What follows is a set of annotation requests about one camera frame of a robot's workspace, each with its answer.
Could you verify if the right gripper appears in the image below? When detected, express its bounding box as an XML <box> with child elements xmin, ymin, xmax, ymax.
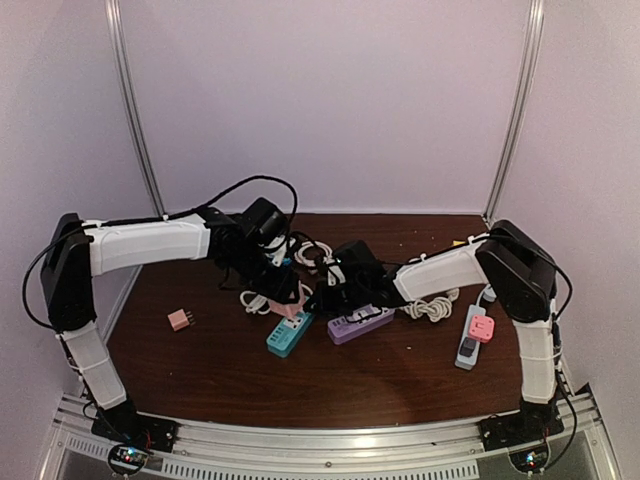
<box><xmin>305</xmin><ymin>279</ymin><xmax>370</xmax><ymax>318</ymax></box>

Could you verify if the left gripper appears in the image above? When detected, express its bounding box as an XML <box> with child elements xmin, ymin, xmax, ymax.
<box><xmin>224</xmin><ymin>244</ymin><xmax>299</xmax><ymax>305</ymax></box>

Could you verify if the pink cube socket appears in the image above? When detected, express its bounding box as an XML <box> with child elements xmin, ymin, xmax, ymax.
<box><xmin>268</xmin><ymin>283</ymin><xmax>307</xmax><ymax>319</ymax></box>

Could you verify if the purple power strip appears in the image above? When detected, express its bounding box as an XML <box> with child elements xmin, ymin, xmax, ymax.
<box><xmin>327</xmin><ymin>304</ymin><xmax>395</xmax><ymax>345</ymax></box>

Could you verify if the teal power strip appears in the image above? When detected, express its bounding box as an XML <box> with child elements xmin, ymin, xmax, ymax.
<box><xmin>266</xmin><ymin>312</ymin><xmax>315</xmax><ymax>358</ymax></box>

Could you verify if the purple strip white cable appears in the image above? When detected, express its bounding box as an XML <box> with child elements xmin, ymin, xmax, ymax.
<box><xmin>399</xmin><ymin>289</ymin><xmax>461</xmax><ymax>323</ymax></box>

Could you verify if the small pink plug adapter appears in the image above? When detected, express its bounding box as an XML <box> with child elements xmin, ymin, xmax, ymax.
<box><xmin>167</xmin><ymin>309</ymin><xmax>194</xmax><ymax>332</ymax></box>

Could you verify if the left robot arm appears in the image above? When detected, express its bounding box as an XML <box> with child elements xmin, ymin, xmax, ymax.
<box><xmin>40</xmin><ymin>207</ymin><xmax>300</xmax><ymax>444</ymax></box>

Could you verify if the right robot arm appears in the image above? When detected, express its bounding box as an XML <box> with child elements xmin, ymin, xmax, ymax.
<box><xmin>304</xmin><ymin>220</ymin><xmax>558</xmax><ymax>442</ymax></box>

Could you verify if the black plug adapter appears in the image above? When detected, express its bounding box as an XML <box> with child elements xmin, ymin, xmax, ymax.
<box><xmin>458</xmin><ymin>337</ymin><xmax>477</xmax><ymax>358</ymax></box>

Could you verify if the pink square plug adapter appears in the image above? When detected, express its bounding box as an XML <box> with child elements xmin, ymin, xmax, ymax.
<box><xmin>468</xmin><ymin>315</ymin><xmax>495</xmax><ymax>344</ymax></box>

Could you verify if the grey blue power strip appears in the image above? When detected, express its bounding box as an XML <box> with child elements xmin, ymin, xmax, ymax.
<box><xmin>454</xmin><ymin>304</ymin><xmax>486</xmax><ymax>371</ymax></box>

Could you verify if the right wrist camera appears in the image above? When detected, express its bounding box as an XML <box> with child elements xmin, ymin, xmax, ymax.
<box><xmin>333</xmin><ymin>240</ymin><xmax>377</xmax><ymax>275</ymax></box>

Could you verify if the coiled white cable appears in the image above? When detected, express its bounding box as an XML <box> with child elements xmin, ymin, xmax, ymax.
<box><xmin>293</xmin><ymin>240</ymin><xmax>334</xmax><ymax>274</ymax></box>

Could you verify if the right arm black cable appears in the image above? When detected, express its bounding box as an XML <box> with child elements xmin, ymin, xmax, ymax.
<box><xmin>299</xmin><ymin>230</ymin><xmax>581</xmax><ymax>451</ymax></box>

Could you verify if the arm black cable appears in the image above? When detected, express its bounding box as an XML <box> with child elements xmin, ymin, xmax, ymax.
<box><xmin>22</xmin><ymin>173</ymin><xmax>301</xmax><ymax>326</ymax></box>
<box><xmin>299</xmin><ymin>230</ymin><xmax>581</xmax><ymax>451</ymax></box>

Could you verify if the front aluminium rail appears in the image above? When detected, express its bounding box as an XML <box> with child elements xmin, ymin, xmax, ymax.
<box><xmin>36</xmin><ymin>393</ymin><xmax>622</xmax><ymax>479</ymax></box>

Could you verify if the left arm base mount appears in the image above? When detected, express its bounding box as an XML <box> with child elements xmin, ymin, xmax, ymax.
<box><xmin>91</xmin><ymin>412</ymin><xmax>178</xmax><ymax>453</ymax></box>

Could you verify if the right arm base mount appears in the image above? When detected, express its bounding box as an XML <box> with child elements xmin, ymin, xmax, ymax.
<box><xmin>479</xmin><ymin>412</ymin><xmax>564</xmax><ymax>451</ymax></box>

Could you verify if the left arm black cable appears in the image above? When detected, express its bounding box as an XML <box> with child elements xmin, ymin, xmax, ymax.
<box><xmin>22</xmin><ymin>173</ymin><xmax>301</xmax><ymax>326</ymax></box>

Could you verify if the right aluminium frame post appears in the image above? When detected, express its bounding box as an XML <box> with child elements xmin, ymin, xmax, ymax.
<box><xmin>483</xmin><ymin>0</ymin><xmax>545</xmax><ymax>225</ymax></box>

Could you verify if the aluminium frame post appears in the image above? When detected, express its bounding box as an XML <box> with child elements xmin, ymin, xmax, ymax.
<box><xmin>483</xmin><ymin>0</ymin><xmax>545</xmax><ymax>225</ymax></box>
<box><xmin>104</xmin><ymin>0</ymin><xmax>165</xmax><ymax>216</ymax></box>

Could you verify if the left aluminium frame post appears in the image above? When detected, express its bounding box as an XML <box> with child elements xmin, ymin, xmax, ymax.
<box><xmin>104</xmin><ymin>0</ymin><xmax>165</xmax><ymax>216</ymax></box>

